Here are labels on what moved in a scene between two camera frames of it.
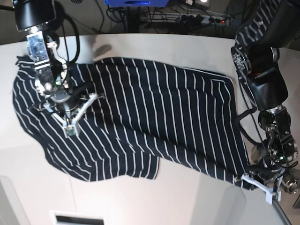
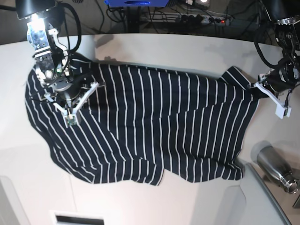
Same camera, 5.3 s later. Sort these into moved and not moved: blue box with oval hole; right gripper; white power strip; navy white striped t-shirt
Moved: navy white striped t-shirt; right gripper
Not moved: white power strip; blue box with oval hole
